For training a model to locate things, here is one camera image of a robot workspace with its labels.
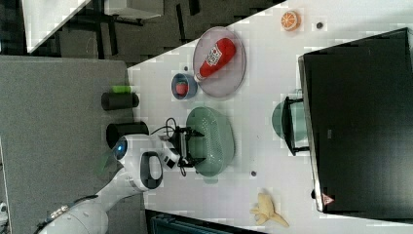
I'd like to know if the green oval strainer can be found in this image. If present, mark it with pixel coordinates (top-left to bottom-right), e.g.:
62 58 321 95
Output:
186 106 235 184

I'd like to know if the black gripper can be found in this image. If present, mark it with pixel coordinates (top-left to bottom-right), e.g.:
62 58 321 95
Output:
169 127 205 168

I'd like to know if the black oven door handle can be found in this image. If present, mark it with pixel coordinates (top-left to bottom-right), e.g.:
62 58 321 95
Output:
282 97 310 156

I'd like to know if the red toy strawberry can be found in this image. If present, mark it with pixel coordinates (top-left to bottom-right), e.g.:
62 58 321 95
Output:
175 82 188 97

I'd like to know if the red ketchup bottle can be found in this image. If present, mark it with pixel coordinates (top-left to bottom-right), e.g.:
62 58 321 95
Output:
195 38 237 82

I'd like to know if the green marker pen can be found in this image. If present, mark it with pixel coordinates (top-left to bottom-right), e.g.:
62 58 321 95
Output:
111 86 131 94

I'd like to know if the white background table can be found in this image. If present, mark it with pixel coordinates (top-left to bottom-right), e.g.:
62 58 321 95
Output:
21 0 92 54

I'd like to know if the blue small bowl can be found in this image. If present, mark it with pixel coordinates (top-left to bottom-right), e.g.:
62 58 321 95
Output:
171 73 198 99

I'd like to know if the orange slice toy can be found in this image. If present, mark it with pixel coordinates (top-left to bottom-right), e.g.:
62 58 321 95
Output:
281 11 301 31

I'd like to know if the black cylinder cup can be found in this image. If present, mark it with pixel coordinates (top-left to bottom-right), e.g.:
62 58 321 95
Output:
101 93 139 111

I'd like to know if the green bowl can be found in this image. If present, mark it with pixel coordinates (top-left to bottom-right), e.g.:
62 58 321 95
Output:
272 89 307 142

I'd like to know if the black utensil cup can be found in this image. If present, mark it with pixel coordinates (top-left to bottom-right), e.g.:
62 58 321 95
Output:
106 121 149 148

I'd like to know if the green slotted spatula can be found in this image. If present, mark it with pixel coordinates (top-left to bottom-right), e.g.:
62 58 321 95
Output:
94 149 116 176

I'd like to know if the peeled toy banana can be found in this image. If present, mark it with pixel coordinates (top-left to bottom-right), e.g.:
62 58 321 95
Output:
249 193 289 227

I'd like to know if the grey round plate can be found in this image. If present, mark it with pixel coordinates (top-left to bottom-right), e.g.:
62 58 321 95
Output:
193 26 246 98

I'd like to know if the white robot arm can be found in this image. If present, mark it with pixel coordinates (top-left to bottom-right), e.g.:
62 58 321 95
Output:
33 127 204 234

